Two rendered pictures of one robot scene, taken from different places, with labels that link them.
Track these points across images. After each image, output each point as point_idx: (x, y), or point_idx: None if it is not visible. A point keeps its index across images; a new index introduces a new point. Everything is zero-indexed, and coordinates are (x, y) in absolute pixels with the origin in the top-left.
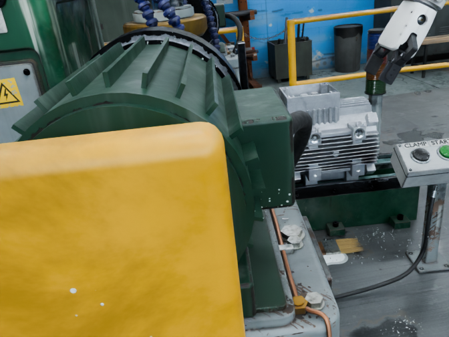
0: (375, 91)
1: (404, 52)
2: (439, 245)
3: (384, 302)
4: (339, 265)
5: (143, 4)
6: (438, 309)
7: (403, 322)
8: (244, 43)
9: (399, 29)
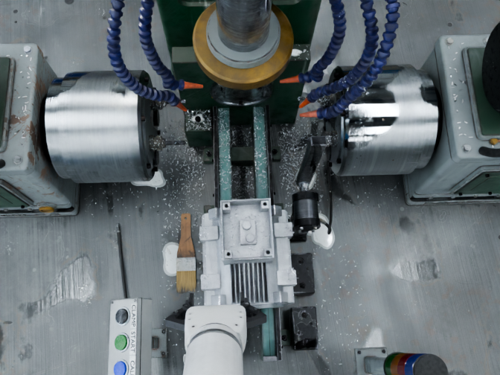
0: (386, 364)
1: (175, 314)
2: (174, 364)
3: (111, 289)
4: (162, 265)
5: (138, 18)
6: (97, 326)
7: (89, 295)
8: (311, 144)
9: (196, 314)
